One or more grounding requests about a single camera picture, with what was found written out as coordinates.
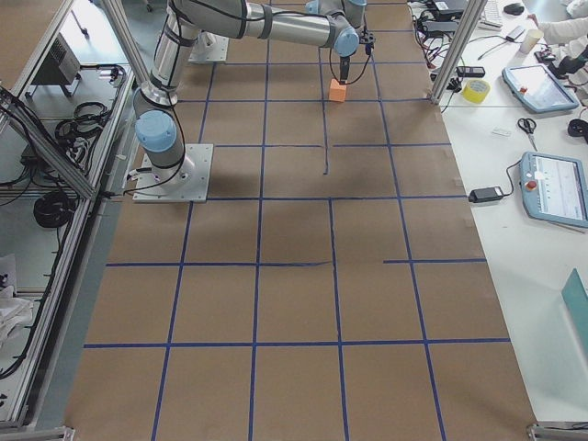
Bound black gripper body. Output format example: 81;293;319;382
357;27;375;49

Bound orange foam cube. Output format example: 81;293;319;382
328;78;347;103

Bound black remote device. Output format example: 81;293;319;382
456;66;486;78

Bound yellow tape roll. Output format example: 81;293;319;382
462;79;491;104

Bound paper cup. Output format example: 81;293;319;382
519;28;543;54

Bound far blue teach pendant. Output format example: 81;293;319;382
502;64;579;113

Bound blue teach pendant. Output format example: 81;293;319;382
519;152;587;228
502;64;579;113

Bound black scissors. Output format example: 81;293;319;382
517;118;537;152

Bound black power adapter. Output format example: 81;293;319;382
468;187;504;203

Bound brown paper table cover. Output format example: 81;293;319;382
64;1;534;440

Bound near blue teach pendant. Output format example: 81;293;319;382
519;152;587;228

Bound grey control box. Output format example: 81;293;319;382
27;33;81;96

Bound teal plastic panel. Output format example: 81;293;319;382
561;268;588;351

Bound aluminium frame post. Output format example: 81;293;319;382
429;0;486;105

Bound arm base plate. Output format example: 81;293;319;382
132;143;213;203
188;31;230;64

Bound coiled black cable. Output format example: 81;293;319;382
33;188;75;230

